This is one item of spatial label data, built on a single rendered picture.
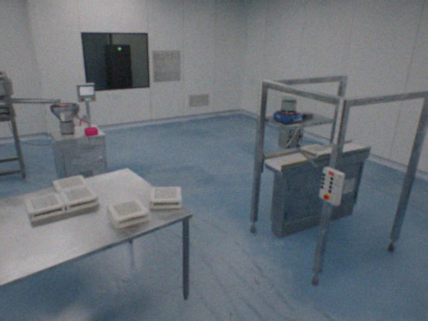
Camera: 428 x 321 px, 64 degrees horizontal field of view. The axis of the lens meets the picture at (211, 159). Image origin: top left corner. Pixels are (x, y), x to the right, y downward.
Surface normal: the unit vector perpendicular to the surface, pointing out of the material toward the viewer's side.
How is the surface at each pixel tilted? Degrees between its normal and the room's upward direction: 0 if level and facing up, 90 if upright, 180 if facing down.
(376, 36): 90
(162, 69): 90
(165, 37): 90
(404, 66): 90
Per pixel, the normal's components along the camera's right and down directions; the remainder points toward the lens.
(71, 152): 0.52, 0.33
